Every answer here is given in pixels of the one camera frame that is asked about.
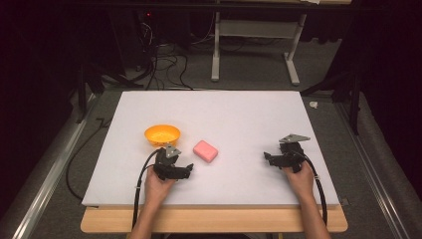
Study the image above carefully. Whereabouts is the person's left hand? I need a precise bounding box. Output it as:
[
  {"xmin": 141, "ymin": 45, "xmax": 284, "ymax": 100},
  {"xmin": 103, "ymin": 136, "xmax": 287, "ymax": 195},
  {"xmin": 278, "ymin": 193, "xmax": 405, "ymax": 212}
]
[{"xmin": 143, "ymin": 165, "xmax": 177, "ymax": 209}]

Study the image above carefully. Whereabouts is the pink soap bar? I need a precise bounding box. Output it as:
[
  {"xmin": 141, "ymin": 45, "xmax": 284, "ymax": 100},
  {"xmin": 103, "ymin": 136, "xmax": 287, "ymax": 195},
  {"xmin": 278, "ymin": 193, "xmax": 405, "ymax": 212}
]
[{"xmin": 192, "ymin": 139, "xmax": 220, "ymax": 164}]

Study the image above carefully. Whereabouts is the white metal desk frame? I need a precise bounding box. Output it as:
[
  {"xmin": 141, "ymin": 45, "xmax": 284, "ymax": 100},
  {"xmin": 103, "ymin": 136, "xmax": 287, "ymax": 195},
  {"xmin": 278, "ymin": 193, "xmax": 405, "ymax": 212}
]
[{"xmin": 210, "ymin": 10, "xmax": 309, "ymax": 87}]

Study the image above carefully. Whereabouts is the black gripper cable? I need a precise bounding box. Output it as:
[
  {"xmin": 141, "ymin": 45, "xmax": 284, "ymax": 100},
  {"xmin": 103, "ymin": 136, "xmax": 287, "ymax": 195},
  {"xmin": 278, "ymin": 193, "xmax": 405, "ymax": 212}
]
[
  {"xmin": 131, "ymin": 147, "xmax": 164, "ymax": 230},
  {"xmin": 292, "ymin": 149, "xmax": 329, "ymax": 227}
]

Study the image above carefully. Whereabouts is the black floor cable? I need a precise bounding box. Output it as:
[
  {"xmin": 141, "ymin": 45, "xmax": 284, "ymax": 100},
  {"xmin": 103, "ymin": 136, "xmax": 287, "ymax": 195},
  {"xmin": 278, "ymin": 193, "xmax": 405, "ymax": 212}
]
[{"xmin": 65, "ymin": 117, "xmax": 113, "ymax": 202}]

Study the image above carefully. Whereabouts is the wooden table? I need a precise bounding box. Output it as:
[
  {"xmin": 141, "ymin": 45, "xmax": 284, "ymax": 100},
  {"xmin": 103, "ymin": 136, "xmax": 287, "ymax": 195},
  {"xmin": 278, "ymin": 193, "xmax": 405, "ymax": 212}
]
[{"xmin": 80, "ymin": 204, "xmax": 349, "ymax": 234}]

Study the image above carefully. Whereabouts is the aluminium floor rail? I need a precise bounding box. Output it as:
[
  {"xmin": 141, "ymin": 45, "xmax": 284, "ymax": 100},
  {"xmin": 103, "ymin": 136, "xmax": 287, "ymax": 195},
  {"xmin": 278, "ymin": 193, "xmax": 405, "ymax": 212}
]
[
  {"xmin": 11, "ymin": 94, "xmax": 103, "ymax": 239},
  {"xmin": 333, "ymin": 99, "xmax": 414, "ymax": 239}
]

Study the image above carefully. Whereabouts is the person's right hand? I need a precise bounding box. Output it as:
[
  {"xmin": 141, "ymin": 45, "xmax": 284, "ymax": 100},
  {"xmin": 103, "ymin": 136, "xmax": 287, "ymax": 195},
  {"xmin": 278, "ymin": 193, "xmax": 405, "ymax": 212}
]
[{"xmin": 283, "ymin": 161, "xmax": 316, "ymax": 201}]

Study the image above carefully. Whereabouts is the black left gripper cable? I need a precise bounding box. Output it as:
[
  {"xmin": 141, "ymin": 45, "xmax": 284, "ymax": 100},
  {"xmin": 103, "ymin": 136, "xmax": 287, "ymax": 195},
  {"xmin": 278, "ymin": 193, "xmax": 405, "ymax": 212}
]
[{"xmin": 131, "ymin": 147, "xmax": 164, "ymax": 230}]

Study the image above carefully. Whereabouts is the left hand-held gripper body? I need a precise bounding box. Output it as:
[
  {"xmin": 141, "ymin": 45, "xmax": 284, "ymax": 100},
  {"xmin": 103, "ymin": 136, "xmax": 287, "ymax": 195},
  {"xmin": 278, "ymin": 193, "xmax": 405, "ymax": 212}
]
[{"xmin": 152, "ymin": 143, "xmax": 187, "ymax": 182}]

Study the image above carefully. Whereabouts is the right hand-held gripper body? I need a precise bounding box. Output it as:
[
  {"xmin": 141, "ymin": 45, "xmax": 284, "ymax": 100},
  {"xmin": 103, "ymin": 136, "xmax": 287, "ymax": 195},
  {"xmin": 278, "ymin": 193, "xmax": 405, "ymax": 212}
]
[{"xmin": 278, "ymin": 133, "xmax": 312, "ymax": 174}]

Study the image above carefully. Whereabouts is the tangle of black floor cables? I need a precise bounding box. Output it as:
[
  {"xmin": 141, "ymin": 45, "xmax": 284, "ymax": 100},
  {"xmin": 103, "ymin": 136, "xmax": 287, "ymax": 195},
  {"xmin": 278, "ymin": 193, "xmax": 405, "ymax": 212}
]
[{"xmin": 133, "ymin": 19, "xmax": 195, "ymax": 92}]

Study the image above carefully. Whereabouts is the black metal stand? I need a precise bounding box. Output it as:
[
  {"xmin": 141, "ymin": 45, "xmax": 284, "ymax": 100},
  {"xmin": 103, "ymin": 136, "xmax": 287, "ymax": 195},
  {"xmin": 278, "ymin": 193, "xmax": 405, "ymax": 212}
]
[
  {"xmin": 299, "ymin": 68, "xmax": 363, "ymax": 136},
  {"xmin": 75, "ymin": 61, "xmax": 145, "ymax": 124}
]

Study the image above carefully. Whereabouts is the white table mat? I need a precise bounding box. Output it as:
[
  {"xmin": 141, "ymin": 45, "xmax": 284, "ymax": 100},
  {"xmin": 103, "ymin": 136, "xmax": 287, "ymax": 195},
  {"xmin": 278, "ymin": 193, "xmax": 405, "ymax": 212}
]
[{"xmin": 81, "ymin": 90, "xmax": 340, "ymax": 208}]

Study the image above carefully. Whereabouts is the orange plastic bowl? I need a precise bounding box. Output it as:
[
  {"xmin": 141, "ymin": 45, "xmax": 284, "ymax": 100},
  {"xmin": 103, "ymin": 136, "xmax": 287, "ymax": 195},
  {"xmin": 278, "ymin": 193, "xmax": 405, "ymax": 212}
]
[{"xmin": 143, "ymin": 123, "xmax": 182, "ymax": 148}]

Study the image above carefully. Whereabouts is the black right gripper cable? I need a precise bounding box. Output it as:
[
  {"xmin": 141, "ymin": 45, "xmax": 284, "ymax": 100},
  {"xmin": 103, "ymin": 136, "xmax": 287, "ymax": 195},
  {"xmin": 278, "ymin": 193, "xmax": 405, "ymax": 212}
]
[{"xmin": 292, "ymin": 149, "xmax": 329, "ymax": 227}]

